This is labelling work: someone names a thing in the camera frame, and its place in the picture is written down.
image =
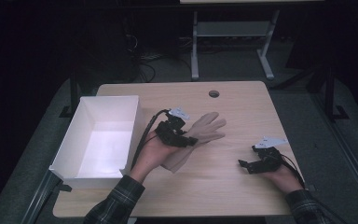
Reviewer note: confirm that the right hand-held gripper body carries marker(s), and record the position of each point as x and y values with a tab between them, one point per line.
268	157

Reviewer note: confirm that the black metal stand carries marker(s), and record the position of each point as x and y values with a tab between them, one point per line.
73	93
331	96

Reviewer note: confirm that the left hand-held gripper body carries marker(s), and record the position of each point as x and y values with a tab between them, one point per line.
169	130

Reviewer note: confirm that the light wooden table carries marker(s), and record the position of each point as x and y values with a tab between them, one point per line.
223	189

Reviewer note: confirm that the white metal table frame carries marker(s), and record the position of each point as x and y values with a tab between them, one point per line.
233	29

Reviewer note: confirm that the beige fabric glove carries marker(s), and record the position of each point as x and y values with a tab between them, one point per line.
203	126
214	136

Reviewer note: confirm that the person's right hand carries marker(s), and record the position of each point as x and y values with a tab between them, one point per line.
284	179

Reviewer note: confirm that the white rectangular box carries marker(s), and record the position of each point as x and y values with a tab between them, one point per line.
105	146

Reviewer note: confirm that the aluminium rail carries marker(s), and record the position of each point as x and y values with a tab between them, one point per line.
40	199
348	155

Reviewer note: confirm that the person's left hand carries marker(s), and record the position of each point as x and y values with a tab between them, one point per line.
154	154

